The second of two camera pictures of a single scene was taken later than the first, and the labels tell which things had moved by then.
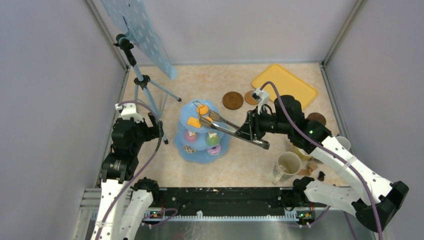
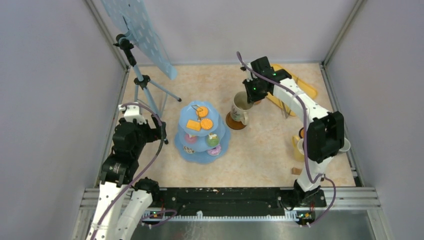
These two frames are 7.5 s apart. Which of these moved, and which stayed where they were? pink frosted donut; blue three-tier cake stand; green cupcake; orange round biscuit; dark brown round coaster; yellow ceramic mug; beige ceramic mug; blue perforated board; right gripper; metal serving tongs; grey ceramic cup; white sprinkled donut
Moved: right gripper; metal serving tongs; dark brown round coaster; beige ceramic mug
Stayed: orange round biscuit; yellow ceramic mug; grey ceramic cup; blue three-tier cake stand; pink frosted donut; green cupcake; blue perforated board; white sprinkled donut
